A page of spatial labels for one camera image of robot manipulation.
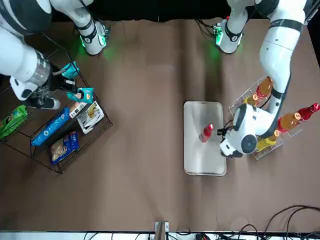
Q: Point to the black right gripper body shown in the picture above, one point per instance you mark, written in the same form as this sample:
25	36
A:
50	86

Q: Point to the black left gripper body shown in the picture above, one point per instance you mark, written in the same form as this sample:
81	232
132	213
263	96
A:
225	132

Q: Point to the red cola bottle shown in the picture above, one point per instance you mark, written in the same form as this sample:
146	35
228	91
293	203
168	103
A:
206	133
308	111

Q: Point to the white rectangular tray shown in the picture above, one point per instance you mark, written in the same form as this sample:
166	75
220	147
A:
205	155

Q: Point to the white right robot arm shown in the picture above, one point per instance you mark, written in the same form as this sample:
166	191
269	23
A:
15	55

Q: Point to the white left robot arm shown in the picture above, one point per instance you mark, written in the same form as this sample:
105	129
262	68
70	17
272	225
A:
275	50

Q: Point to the clear acrylic bottle shelf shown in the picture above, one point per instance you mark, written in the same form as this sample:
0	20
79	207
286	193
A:
290	140

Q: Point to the orange white snack box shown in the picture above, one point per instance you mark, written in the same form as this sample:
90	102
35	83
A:
91	117

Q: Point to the long blue biscuit packet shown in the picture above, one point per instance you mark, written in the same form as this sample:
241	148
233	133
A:
50	127

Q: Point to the yellow tea bottle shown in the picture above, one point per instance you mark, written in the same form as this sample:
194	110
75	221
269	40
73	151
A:
266	143
250	99

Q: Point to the green snack packet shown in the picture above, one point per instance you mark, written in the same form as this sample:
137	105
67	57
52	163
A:
12	122

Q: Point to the orange tea bottle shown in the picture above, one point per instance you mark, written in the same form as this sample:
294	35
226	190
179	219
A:
264	88
287	122

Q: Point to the blue snack bag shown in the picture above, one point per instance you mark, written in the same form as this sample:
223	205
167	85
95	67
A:
65	147

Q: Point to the aluminium frame post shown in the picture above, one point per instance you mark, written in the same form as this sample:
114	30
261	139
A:
161	231

